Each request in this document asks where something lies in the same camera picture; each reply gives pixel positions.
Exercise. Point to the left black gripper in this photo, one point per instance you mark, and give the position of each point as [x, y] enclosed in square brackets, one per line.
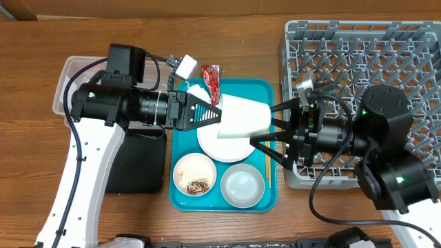
[181, 116]

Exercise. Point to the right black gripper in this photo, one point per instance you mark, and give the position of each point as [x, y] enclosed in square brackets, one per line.
[298, 131]

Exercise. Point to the white napkin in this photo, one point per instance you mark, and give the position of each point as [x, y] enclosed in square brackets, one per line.
[199, 92]

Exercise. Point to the wooden chopstick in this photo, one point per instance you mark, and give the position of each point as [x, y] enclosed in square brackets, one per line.
[267, 163]
[269, 181]

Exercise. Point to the red snack wrapper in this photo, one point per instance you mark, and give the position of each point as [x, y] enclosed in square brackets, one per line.
[211, 77]

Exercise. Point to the pink round plate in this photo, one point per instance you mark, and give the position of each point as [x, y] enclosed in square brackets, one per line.
[227, 150]

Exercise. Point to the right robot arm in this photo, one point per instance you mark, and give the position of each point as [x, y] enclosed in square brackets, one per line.
[397, 182]

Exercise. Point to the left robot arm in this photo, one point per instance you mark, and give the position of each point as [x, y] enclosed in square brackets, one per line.
[98, 113]

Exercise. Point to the grey dishwasher rack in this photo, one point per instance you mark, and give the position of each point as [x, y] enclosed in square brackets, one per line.
[356, 55]

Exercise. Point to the teal serving tray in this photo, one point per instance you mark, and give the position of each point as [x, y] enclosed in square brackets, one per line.
[184, 143]

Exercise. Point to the pink bowl with food scraps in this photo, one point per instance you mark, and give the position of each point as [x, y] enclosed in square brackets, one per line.
[193, 167]

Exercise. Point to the food scraps in bowl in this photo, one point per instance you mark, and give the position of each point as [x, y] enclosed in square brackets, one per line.
[197, 187]

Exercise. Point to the black plastic tray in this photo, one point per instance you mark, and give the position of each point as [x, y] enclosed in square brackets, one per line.
[138, 167]

